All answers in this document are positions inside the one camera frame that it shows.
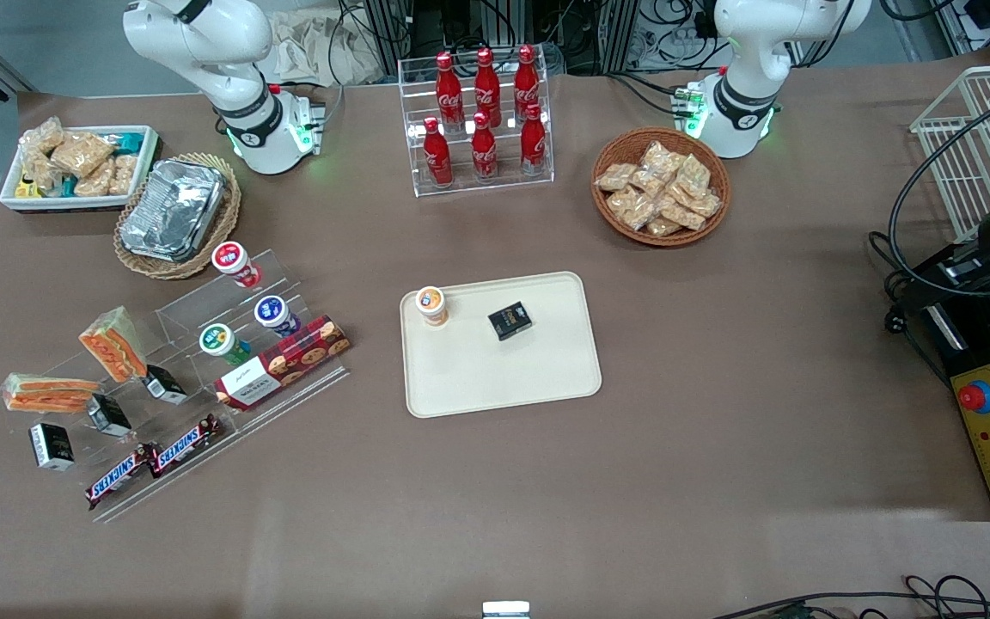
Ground Snickers chocolate bar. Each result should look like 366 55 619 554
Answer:
84 443 160 511
148 414 223 479

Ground white rectangular plastic bin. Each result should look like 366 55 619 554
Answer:
0 125 162 214

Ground coiled black cable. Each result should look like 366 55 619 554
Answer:
903 574 990 619

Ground flat oval wicker basket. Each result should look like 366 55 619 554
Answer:
113 152 243 281

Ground red-lidded snack cup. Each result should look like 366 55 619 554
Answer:
211 241 263 290

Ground aluminium profile rack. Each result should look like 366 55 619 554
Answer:
362 0 633 74

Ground round brown wicker bowl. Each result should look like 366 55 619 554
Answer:
590 126 733 248

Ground white wire basket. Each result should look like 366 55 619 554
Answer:
909 64 990 243

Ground blue-lidded snack cup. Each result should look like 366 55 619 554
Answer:
254 294 301 339

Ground silver foil food container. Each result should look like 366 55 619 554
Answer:
119 158 230 262

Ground wrapped triangle sandwich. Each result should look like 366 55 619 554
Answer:
78 306 149 384
1 372 103 415

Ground clear acrylic stepped display stand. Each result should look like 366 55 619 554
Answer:
27 248 351 524

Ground beige plastic serving tray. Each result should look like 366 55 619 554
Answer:
399 271 604 420

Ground clear-wrapped rice cracker packet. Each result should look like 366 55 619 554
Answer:
74 160 116 198
49 131 116 178
20 117 65 157
22 153 64 193
108 154 140 197

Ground beige crumpled cloth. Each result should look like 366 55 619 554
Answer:
265 7 386 87

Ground clear acrylic bottle rack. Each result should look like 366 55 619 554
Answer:
397 53 556 199

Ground long black cable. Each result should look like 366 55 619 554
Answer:
710 590 990 619

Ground red tartan cookie box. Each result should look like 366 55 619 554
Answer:
213 315 352 412

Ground black power cable with plug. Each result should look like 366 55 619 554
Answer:
869 230 930 338

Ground green-lidded snack cup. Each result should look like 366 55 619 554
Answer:
199 322 252 366

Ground small black chocolate box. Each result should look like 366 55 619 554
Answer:
487 301 534 342
144 365 190 406
86 393 133 438
28 421 76 472

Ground black arm base cable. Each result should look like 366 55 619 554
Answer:
605 72 687 117

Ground orange-lidded snack cup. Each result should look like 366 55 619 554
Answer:
414 285 450 328

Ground looping black camera cable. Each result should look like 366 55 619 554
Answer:
888 76 990 298

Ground red Coca-Cola bottle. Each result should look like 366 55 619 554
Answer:
513 45 541 121
470 112 499 182
474 47 503 128
435 52 466 132
519 103 548 175
422 117 454 187

